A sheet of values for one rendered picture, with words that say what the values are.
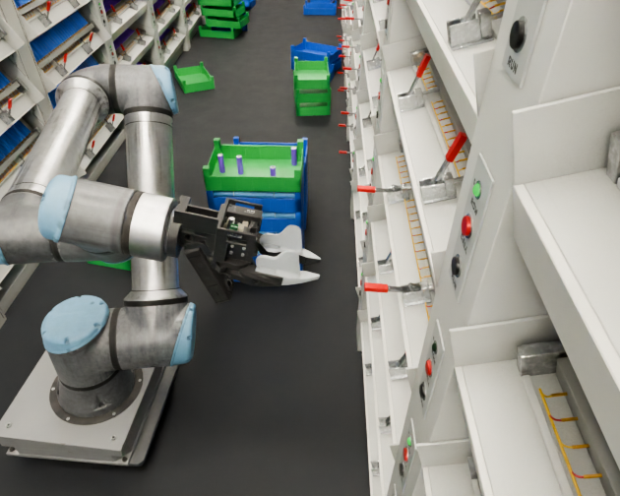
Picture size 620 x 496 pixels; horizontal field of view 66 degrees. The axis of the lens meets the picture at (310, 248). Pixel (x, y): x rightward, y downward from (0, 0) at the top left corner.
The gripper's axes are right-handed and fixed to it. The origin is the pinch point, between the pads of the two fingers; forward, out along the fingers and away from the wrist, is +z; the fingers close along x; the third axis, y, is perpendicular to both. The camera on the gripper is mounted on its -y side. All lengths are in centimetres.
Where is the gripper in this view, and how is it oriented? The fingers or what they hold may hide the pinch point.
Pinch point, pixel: (309, 270)
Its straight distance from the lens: 70.6
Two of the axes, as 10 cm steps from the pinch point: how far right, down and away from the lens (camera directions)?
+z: 9.7, 2.0, 1.2
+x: 0.4, -6.5, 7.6
